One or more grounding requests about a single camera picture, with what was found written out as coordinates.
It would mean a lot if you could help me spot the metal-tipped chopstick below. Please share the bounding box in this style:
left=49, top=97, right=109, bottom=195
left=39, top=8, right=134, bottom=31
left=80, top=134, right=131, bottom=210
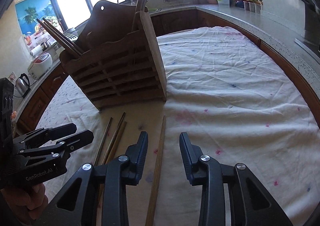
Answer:
left=93, top=117, right=113, bottom=166

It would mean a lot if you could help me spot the tan wooden chopstick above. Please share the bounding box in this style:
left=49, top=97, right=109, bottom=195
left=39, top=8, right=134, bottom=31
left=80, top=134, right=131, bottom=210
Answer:
left=97, top=120, right=128, bottom=207

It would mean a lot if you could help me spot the dark thin chopstick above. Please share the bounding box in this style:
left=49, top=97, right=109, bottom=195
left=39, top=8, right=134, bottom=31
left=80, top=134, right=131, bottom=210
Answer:
left=36, top=18, right=80, bottom=59

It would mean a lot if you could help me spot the brown wooden chopstick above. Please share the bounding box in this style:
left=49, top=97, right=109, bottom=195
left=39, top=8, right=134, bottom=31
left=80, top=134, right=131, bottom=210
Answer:
left=39, top=19, right=84, bottom=55

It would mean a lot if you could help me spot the dark brown chopstick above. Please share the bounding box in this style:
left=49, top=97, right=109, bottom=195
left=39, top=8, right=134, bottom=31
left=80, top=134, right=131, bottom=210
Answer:
left=102, top=112, right=126, bottom=164

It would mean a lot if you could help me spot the person's left hand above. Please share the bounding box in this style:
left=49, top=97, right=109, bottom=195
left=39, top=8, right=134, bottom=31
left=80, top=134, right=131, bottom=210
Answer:
left=1, top=183, right=48, bottom=225

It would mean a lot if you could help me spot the steel electric kettle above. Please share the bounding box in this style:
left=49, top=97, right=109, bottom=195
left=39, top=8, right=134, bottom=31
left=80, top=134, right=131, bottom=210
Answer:
left=15, top=73, right=30, bottom=98

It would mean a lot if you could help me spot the white red rice cooker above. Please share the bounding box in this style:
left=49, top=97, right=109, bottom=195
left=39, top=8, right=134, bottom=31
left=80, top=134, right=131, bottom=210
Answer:
left=28, top=53, right=53, bottom=80

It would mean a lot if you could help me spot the paper towel roll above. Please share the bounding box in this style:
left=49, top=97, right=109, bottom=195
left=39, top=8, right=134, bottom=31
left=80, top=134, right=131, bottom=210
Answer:
left=30, top=45, right=43, bottom=58

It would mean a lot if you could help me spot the wooden utensil holder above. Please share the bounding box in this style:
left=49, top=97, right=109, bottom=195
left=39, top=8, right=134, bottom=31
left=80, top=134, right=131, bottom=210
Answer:
left=60, top=0, right=167, bottom=110

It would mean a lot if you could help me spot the white floral tablecloth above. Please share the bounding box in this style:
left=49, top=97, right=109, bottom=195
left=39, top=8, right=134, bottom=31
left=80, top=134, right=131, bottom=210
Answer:
left=39, top=27, right=319, bottom=225

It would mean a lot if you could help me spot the tropical fruit poster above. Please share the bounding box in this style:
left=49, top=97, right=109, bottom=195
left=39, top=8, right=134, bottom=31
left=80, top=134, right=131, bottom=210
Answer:
left=15, top=0, right=62, bottom=49

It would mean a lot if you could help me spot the green colander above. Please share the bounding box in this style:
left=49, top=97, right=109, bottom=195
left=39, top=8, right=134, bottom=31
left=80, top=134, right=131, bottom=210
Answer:
left=148, top=8, right=161, bottom=13

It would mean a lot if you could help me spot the black gas stove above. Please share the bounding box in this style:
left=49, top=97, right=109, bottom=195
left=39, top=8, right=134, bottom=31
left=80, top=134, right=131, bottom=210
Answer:
left=295, top=38, right=319, bottom=58

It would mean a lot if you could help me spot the black wok pan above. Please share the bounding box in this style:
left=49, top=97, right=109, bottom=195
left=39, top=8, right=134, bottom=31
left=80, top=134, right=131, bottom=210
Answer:
left=280, top=0, right=320, bottom=42

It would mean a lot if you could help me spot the spice jars set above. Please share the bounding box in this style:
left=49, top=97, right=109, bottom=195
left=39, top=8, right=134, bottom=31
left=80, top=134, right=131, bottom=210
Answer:
left=244, top=0, right=263, bottom=14

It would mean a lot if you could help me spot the wall power socket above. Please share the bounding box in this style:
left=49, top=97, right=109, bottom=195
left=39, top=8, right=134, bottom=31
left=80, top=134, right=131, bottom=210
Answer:
left=8, top=72, right=16, bottom=81

